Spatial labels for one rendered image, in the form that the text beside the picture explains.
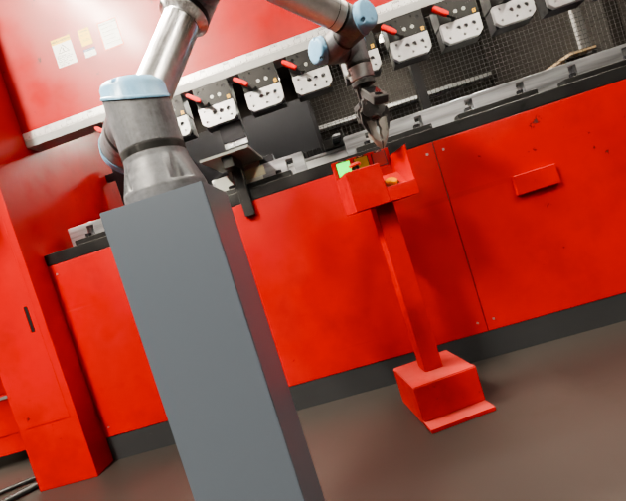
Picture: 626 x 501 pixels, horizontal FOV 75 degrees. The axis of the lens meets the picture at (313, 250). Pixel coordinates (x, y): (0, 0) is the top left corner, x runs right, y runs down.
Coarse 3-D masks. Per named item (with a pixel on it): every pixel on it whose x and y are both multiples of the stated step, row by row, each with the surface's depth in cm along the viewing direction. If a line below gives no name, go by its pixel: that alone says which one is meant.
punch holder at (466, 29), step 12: (444, 0) 156; (456, 0) 156; (468, 0) 155; (432, 12) 160; (456, 12) 156; (468, 12) 156; (432, 24) 164; (444, 24) 156; (456, 24) 156; (468, 24) 156; (480, 24) 155; (444, 36) 156; (456, 36) 156; (468, 36) 156; (480, 36) 159; (444, 48) 160; (456, 48) 164
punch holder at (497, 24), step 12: (480, 0) 162; (492, 0) 155; (516, 0) 154; (528, 0) 154; (492, 12) 156; (504, 12) 154; (516, 12) 154; (528, 12) 154; (492, 24) 159; (504, 24) 155; (516, 24) 158; (492, 36) 163
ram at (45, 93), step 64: (0, 0) 169; (64, 0) 167; (128, 0) 165; (256, 0) 161; (384, 0) 158; (0, 64) 171; (128, 64) 167; (192, 64) 165; (256, 64) 163; (64, 128) 170
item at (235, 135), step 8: (240, 120) 168; (224, 128) 168; (232, 128) 168; (240, 128) 168; (224, 136) 169; (232, 136) 168; (240, 136) 168; (224, 144) 169; (232, 144) 169; (240, 144) 169
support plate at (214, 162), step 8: (224, 152) 142; (232, 152) 142; (240, 152) 145; (248, 152) 149; (256, 152) 156; (200, 160) 143; (208, 160) 142; (216, 160) 146; (240, 160) 157; (248, 160) 162; (256, 160) 166; (216, 168) 158
